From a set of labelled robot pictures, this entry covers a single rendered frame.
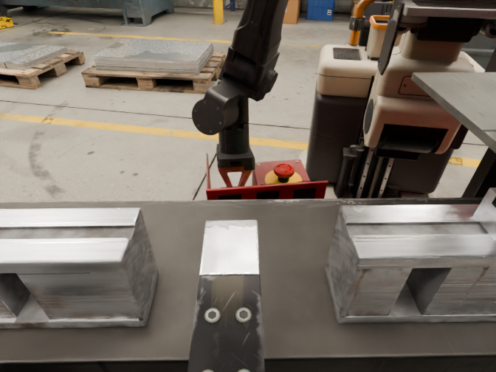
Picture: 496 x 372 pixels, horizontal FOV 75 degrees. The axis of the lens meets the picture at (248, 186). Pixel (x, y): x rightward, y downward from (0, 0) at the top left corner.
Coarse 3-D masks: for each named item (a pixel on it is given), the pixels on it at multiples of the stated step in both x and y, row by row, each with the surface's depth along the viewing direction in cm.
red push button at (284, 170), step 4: (280, 164) 62; (284, 164) 62; (288, 164) 62; (276, 168) 61; (280, 168) 60; (284, 168) 60; (288, 168) 60; (292, 168) 61; (276, 172) 60; (280, 172) 60; (284, 172) 60; (288, 172) 60; (292, 172) 60; (280, 176) 60; (284, 176) 60; (288, 176) 60; (280, 180) 62; (284, 180) 61; (288, 180) 62
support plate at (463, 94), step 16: (416, 80) 45; (432, 80) 44; (448, 80) 44; (464, 80) 44; (480, 80) 44; (432, 96) 42; (448, 96) 40; (464, 96) 40; (480, 96) 40; (464, 112) 36; (480, 112) 36; (480, 128) 33
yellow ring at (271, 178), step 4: (272, 172) 64; (268, 176) 63; (272, 176) 63; (276, 176) 63; (292, 176) 63; (296, 176) 63; (268, 180) 62; (272, 180) 62; (276, 180) 62; (292, 180) 62; (296, 180) 62; (300, 180) 62
